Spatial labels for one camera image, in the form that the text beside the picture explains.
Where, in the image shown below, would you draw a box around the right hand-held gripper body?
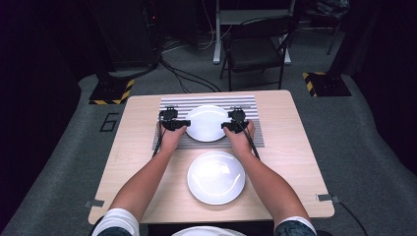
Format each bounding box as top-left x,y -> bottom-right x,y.
227,105 -> 249,134

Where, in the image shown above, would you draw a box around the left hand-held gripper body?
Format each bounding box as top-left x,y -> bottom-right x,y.
158,104 -> 180,131

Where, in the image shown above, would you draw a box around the white plate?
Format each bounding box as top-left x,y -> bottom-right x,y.
184,104 -> 231,144
186,149 -> 247,207

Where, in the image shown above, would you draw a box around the person's left hand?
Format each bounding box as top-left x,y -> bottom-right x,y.
158,124 -> 188,153

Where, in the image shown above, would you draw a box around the person's right hand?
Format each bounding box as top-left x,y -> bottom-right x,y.
223,119 -> 257,155

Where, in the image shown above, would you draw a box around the grey striped placemat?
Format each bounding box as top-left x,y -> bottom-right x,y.
151,94 -> 266,151

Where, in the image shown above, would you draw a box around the black stand base hazard stripes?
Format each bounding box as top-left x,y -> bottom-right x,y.
89,78 -> 136,106
301,71 -> 352,98

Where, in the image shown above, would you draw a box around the black folding chair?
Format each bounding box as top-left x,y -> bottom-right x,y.
218,14 -> 297,92

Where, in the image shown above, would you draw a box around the dark equipment cabinet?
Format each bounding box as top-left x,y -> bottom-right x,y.
88,0 -> 162,72

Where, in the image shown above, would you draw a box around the person's white shirt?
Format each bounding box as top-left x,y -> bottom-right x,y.
171,225 -> 248,236

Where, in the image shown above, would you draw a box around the person's left shirt sleeve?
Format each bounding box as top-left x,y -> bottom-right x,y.
90,207 -> 141,236

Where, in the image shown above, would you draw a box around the person's shirt sleeve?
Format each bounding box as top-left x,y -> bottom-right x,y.
272,215 -> 318,236
90,207 -> 141,236

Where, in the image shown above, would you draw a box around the grey tape strip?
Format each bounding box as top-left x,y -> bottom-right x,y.
84,199 -> 105,209
316,193 -> 342,204

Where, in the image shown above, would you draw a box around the person's right shirt sleeve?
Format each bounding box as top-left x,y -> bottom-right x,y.
272,215 -> 318,236

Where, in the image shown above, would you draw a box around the dark background chair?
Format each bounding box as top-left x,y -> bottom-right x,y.
304,0 -> 351,57

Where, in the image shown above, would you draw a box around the right hand-held gripper cable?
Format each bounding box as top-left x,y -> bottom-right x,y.
237,119 -> 262,162

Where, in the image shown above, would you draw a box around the hand-held gripper cable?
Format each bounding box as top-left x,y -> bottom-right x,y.
237,119 -> 262,162
151,111 -> 165,158

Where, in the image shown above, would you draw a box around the left hand-held gripper cable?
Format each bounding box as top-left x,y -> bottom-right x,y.
151,111 -> 165,158

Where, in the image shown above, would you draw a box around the black floor cables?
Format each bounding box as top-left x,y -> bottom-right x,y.
158,56 -> 222,94

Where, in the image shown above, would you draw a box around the white desk frame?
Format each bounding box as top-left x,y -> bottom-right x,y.
211,0 -> 297,66

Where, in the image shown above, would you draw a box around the black table cable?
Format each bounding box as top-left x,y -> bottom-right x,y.
337,199 -> 370,236

